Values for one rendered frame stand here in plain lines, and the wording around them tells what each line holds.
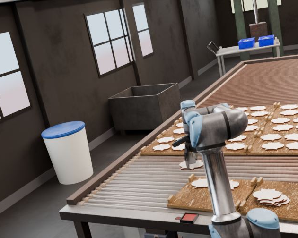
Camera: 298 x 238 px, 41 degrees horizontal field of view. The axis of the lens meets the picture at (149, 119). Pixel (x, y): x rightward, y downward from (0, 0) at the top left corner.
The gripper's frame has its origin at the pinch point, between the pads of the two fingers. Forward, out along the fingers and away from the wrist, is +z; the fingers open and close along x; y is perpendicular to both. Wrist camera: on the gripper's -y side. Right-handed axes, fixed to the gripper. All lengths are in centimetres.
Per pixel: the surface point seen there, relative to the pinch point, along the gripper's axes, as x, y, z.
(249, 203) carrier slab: -0.6, 30.4, 18.8
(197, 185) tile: 12.6, -4.3, 20.3
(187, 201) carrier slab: -4.6, -3.2, 21.0
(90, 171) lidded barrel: 188, -253, 125
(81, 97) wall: 283, -330, 52
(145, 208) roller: -12.9, -25.8, 24.4
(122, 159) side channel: 43, -80, 25
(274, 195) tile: 3.7, 42.4, 14.6
